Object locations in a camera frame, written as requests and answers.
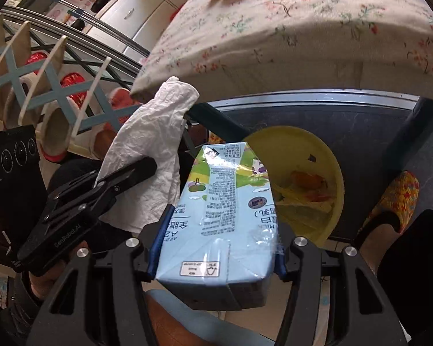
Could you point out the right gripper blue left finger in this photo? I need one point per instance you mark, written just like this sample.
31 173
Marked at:
156 246

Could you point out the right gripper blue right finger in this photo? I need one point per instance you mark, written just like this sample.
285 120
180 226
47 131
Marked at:
285 259

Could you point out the yellow paper wrapper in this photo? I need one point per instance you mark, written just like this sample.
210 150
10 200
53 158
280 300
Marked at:
301 205

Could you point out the milk carton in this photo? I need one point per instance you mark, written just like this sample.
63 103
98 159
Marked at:
219 248

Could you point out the yellow plastic trash bin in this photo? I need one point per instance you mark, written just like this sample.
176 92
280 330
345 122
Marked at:
295 157

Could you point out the white kitchen cabinets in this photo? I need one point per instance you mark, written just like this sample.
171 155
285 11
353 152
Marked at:
142 21

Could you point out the person left hand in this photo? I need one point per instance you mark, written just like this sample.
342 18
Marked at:
41 286

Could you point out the colourful right slipper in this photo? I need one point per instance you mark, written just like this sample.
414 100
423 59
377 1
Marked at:
400 198

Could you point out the folding chair rack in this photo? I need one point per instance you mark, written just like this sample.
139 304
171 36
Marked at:
73 106

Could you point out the teal table leg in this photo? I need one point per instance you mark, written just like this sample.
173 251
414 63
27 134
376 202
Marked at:
216 122
411 136

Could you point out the floral tablecloth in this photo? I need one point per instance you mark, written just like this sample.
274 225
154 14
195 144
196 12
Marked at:
232 48

